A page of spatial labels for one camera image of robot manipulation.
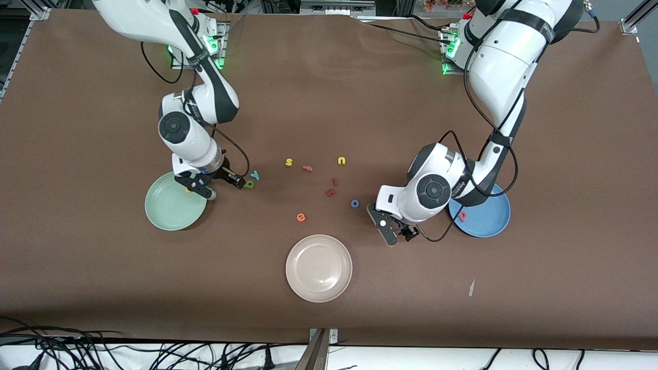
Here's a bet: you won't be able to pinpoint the green plate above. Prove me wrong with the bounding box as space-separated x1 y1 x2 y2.
144 171 208 231

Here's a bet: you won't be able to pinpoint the blue plate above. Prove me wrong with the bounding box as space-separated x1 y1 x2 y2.
448 183 511 238

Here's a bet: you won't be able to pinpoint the beige plate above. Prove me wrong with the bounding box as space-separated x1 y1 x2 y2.
285 234 353 303

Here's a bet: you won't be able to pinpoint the brown paper table cover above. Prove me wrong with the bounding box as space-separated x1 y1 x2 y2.
0 9 658 350

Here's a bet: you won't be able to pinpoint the orange flowers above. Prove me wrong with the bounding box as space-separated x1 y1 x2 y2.
424 0 473 13

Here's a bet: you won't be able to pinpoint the aluminium profile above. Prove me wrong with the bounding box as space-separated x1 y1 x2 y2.
619 0 649 35

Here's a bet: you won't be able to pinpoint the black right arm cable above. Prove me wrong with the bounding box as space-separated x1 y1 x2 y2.
140 41 251 180

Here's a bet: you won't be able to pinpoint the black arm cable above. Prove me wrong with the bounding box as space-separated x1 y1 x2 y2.
422 0 602 243
140 41 251 180

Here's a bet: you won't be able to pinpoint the metal clamp bracket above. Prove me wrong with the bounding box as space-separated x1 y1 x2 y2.
294 327 340 370

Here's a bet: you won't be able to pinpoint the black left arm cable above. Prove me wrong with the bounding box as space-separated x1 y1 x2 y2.
422 0 602 243

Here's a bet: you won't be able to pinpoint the metal frame equipment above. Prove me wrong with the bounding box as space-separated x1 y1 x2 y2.
301 0 376 16

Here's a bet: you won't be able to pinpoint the tangle of black cables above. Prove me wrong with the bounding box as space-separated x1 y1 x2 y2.
0 318 309 370

